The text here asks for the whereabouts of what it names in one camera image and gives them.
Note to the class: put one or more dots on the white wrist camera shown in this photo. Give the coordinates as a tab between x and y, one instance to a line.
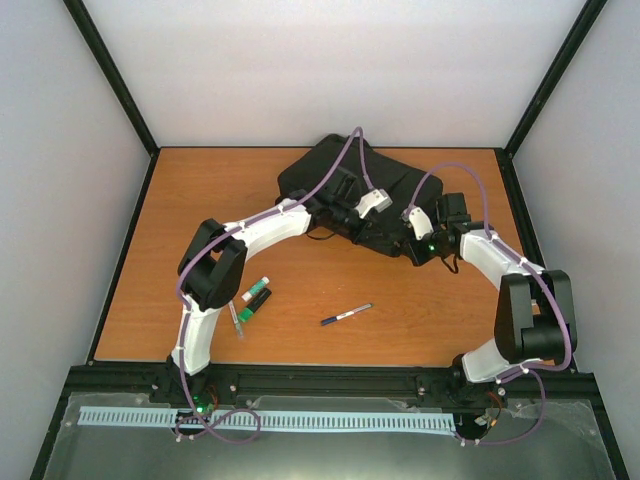
376	199
419	221

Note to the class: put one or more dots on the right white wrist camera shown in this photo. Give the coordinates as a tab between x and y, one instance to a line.
419	221

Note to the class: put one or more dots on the black student backpack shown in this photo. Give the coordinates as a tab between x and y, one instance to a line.
346	186

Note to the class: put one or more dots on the white green glue stick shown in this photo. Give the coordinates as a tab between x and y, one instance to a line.
255	289

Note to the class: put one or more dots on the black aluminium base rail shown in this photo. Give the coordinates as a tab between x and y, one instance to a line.
230	384

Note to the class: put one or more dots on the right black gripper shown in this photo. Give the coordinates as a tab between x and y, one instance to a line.
417	255

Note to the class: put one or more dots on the blue white pen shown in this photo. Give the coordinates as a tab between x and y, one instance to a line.
338	317

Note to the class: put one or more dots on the clear silver pen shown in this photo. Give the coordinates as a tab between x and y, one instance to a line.
235	319

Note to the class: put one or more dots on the light blue cable duct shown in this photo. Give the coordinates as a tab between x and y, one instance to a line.
271	421

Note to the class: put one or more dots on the green highlighter marker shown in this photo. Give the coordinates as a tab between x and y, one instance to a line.
254	305

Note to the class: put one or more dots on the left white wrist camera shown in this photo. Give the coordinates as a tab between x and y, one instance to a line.
376	199

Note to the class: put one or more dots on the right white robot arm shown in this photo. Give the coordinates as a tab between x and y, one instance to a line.
534	324

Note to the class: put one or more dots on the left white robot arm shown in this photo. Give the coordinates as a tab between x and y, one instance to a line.
212	270

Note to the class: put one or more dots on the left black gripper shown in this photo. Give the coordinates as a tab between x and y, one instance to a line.
362	234

